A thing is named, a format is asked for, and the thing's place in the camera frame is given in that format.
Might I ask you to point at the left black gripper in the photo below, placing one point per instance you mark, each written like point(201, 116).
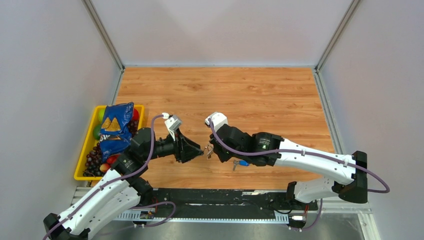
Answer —
point(185, 149)

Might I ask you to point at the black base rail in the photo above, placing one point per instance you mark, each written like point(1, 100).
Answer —
point(224, 204)

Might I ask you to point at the lime green fruit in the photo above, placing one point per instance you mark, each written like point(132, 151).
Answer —
point(100, 114)

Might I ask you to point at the silver wire keyring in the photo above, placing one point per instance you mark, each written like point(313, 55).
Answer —
point(209, 150)

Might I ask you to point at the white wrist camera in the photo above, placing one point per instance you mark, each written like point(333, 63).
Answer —
point(217, 120)
point(172, 123)

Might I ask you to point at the green apple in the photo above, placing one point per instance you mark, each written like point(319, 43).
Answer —
point(96, 132)

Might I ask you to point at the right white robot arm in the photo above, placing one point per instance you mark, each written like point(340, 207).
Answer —
point(343, 176)

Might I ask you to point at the red apple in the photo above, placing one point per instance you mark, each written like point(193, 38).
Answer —
point(136, 115)

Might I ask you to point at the purple grape bunch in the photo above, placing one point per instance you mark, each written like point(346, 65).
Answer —
point(98, 156)

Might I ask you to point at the red peach fruits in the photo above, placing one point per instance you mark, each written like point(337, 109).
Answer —
point(104, 167)

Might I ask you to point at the blue chips bag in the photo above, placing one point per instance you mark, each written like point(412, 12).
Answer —
point(116, 129)

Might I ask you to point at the yellow plastic tray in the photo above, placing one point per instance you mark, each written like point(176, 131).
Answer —
point(90, 158)

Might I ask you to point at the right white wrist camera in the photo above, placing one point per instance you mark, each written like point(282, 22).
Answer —
point(217, 120)

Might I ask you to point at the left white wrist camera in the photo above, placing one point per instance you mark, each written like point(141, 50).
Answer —
point(172, 123)

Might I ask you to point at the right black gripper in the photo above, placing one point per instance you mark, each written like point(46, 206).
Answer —
point(222, 157)

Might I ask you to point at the blue capped key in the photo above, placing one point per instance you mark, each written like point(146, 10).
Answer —
point(238, 162)

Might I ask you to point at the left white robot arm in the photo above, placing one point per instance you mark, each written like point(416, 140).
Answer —
point(121, 187)

